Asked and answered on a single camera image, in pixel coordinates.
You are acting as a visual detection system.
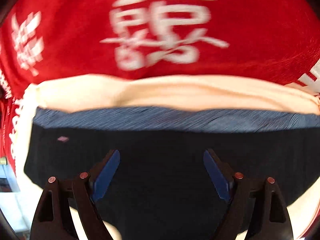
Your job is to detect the black pants blue waistband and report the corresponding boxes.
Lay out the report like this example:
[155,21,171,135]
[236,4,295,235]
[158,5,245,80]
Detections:
[24,107,319,239]

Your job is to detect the cream towel cushion cover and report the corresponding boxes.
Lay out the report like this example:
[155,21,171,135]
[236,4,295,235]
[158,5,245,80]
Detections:
[15,74,320,240]

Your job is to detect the red sofa cover white characters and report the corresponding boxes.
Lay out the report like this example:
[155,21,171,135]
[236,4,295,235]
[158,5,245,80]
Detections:
[1,0,319,172]

